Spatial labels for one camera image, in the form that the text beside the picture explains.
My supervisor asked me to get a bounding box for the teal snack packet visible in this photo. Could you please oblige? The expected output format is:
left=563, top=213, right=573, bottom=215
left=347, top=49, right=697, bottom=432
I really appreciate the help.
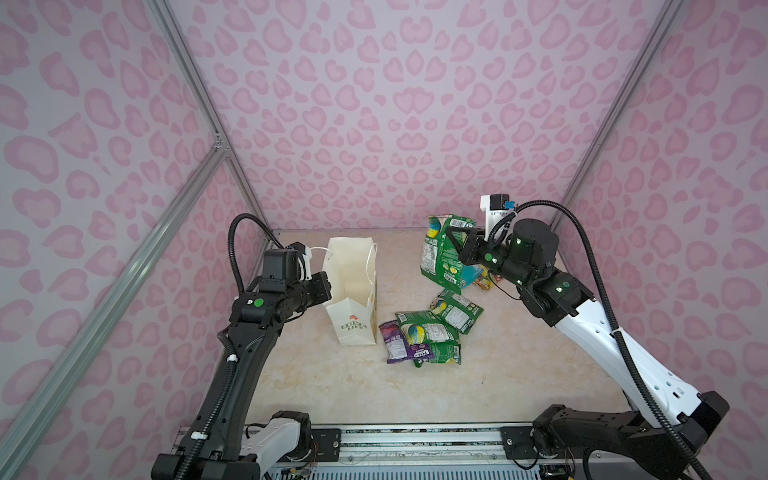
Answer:
left=459, top=265, right=483, bottom=289

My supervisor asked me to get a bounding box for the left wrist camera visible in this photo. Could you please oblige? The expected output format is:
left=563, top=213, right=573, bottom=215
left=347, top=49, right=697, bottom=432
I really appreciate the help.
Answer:
left=261, top=242, right=312, bottom=284

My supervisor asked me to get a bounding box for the white paper bag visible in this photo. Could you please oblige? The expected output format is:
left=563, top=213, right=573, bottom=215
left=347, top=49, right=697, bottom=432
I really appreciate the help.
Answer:
left=320, top=237, right=378, bottom=346

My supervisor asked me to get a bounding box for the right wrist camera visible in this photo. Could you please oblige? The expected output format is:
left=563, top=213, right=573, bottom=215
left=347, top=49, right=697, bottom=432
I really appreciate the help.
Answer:
left=480, top=194, right=516, bottom=244

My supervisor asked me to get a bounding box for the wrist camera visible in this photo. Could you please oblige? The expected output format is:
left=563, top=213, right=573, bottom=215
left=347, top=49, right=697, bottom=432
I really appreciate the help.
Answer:
left=480, top=194, right=516, bottom=244
left=261, top=242, right=312, bottom=284

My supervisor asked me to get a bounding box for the aluminium frame post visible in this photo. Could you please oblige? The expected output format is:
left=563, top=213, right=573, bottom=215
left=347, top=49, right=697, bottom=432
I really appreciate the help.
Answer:
left=146, top=0, right=269, bottom=225
left=560, top=0, right=688, bottom=209

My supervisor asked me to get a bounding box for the red yellow candy packet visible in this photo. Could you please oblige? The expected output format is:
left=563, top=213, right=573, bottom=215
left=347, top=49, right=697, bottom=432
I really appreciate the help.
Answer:
left=474, top=267, right=502, bottom=291

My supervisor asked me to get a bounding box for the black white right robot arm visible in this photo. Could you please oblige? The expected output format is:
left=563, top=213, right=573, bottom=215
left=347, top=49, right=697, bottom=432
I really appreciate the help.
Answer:
left=446, top=219, right=729, bottom=479

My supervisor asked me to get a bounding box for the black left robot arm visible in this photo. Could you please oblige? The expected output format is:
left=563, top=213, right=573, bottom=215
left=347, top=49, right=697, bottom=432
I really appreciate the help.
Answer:
left=150, top=271, right=331, bottom=479

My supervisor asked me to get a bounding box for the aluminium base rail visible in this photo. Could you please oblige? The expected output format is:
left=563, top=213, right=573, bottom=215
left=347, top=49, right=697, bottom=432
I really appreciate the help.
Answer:
left=160, top=421, right=691, bottom=480

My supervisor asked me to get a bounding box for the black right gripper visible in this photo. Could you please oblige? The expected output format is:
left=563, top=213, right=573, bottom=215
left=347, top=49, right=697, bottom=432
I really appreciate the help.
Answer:
left=444, top=225, right=534, bottom=289

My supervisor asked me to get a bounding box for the aluminium frame post left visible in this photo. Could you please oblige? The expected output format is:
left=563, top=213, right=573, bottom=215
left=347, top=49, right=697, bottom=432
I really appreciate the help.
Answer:
left=146, top=0, right=269, bottom=225

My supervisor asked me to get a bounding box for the purple candy packet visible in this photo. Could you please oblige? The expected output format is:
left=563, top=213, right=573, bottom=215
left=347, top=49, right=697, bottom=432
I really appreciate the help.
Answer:
left=379, top=320, right=435, bottom=364

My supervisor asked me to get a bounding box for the green Fox's candy packet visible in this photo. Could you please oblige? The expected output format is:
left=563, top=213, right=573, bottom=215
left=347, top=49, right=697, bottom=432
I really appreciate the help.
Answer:
left=420, top=215, right=476, bottom=294

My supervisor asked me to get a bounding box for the aluminium frame post right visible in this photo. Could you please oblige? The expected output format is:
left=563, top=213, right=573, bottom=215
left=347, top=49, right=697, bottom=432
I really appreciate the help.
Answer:
left=560, top=0, right=688, bottom=209

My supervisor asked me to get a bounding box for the aluminium diagonal frame bar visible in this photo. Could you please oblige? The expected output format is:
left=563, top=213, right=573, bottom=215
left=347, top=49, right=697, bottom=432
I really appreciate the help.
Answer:
left=1, top=146, right=229, bottom=479

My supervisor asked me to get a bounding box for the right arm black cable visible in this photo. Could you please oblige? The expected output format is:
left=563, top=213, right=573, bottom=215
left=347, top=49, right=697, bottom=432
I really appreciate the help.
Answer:
left=502, top=200, right=715, bottom=480

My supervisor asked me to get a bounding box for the green candy packet bottom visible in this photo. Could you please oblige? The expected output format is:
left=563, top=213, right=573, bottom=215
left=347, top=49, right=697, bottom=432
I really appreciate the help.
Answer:
left=395, top=310, right=462, bottom=368

